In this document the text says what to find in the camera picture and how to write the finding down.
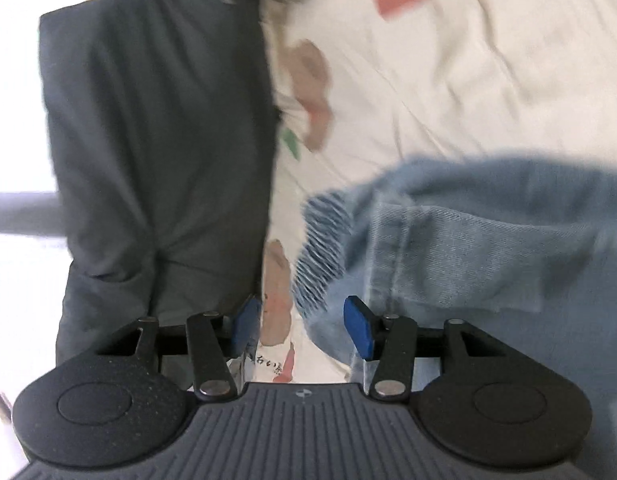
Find cream bear print blanket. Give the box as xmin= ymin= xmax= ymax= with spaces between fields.
xmin=238 ymin=0 xmax=617 ymax=386

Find blue denim pants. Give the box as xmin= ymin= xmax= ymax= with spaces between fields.
xmin=291 ymin=152 xmax=617 ymax=480

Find dark green pillow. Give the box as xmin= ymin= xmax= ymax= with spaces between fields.
xmin=38 ymin=0 xmax=282 ymax=366

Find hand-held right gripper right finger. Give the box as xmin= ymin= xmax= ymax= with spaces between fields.
xmin=342 ymin=296 xmax=509 ymax=402

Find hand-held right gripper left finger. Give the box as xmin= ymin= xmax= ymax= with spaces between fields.
xmin=96 ymin=294 xmax=263 ymax=402

